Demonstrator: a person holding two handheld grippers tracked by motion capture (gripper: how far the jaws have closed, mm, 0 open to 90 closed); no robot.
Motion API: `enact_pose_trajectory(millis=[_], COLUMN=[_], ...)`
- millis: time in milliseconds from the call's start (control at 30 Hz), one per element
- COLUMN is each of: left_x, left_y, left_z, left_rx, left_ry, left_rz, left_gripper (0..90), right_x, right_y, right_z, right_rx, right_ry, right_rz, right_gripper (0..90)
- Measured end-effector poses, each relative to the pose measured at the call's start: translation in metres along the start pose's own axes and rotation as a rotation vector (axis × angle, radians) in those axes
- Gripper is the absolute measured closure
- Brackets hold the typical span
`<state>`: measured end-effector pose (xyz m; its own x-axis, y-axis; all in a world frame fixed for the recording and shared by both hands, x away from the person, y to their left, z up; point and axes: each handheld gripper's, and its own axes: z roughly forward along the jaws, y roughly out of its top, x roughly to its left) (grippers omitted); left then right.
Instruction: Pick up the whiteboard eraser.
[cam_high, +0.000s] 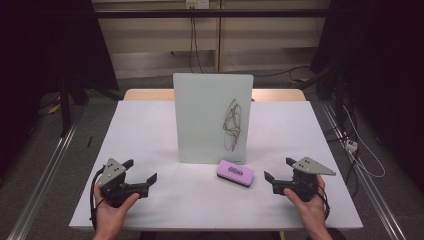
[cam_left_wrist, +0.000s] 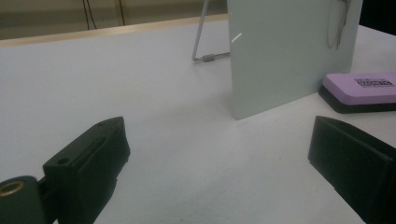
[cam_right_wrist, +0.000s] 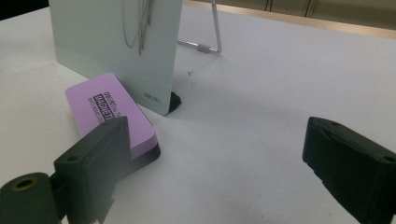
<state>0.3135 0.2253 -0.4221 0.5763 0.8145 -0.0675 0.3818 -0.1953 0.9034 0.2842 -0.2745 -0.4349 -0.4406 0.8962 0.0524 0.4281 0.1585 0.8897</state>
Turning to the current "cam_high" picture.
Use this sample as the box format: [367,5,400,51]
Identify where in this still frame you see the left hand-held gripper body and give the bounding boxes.
[97,157,134,208]

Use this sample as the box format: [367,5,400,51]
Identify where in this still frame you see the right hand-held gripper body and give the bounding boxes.
[282,156,337,203]

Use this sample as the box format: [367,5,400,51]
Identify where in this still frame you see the purple whiteboard eraser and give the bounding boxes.
[216,159,255,188]

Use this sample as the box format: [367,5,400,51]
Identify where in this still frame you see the person's right hand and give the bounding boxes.
[283,174,332,234]

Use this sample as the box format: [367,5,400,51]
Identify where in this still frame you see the person's left hand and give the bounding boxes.
[93,183,141,236]

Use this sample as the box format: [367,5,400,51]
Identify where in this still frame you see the white table mat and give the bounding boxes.
[68,99,364,232]

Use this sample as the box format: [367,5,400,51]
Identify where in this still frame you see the white power strip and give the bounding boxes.
[344,139,359,153]

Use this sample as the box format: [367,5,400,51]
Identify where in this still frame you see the light wooden table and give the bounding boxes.
[123,88,307,102]

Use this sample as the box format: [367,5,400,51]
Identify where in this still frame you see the person's dark trousers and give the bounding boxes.
[138,228,348,240]

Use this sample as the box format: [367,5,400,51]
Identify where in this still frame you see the black metal stand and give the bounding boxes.
[58,78,89,138]
[298,63,348,128]

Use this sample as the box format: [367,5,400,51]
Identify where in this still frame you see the frosted glass whiteboard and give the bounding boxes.
[172,72,254,165]

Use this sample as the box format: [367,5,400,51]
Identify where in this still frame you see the black curtain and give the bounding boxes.
[309,0,424,193]
[0,0,120,183]

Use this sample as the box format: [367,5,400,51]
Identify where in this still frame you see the black horizontal bar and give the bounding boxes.
[93,8,334,19]

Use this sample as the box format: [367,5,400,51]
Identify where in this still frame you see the right hand-held gripper black cable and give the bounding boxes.
[315,183,332,222]

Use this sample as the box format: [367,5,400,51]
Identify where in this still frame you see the hand-held gripper black cable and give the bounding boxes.
[88,166,106,231]
[315,183,332,222]

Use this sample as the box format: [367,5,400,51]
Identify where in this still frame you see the left hand-held gripper black cable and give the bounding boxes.
[88,166,106,231]

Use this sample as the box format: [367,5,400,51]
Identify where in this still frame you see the black floor cable bundle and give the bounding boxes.
[324,109,360,198]

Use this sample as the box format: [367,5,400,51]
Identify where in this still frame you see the metal floor rail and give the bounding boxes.
[319,101,408,240]
[6,123,79,240]

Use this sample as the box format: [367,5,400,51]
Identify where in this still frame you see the white floor cable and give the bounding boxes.
[342,104,387,179]

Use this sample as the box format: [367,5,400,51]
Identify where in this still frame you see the long black floor cable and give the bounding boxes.
[233,65,311,78]

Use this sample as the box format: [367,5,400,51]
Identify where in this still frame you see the black hanging cable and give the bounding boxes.
[188,16,195,74]
[192,16,205,74]

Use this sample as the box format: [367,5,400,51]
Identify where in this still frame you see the light wooden wall post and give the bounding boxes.
[214,0,224,73]

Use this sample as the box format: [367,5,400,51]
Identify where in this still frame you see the white wall outlet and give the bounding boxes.
[185,0,211,10]

